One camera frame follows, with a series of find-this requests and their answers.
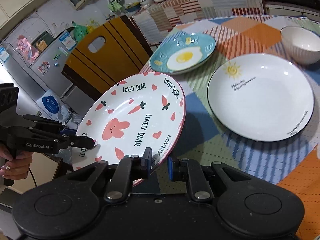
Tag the silver refrigerator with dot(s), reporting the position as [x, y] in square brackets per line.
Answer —
[37, 75]

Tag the white sun plate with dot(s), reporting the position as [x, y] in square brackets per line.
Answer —
[261, 97]

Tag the white ribbed bowl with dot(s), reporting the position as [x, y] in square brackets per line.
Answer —
[301, 44]

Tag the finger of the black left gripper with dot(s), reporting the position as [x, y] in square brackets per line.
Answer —
[71, 140]
[48, 125]

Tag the pink rabbit plate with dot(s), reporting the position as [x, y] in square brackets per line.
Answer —
[143, 110]

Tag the striped cloth counter cover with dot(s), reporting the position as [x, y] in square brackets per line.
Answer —
[156, 21]

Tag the teal egg plate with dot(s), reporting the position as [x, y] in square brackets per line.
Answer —
[183, 53]

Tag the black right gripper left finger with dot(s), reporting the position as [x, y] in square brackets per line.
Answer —
[128, 170]

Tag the white plastic bag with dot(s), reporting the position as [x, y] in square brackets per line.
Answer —
[57, 110]

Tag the colourful patchwork tablecloth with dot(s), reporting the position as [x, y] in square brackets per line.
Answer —
[292, 163]

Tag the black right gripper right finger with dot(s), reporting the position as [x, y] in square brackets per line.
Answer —
[190, 172]

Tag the person's left hand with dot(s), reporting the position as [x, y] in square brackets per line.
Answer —
[16, 168]

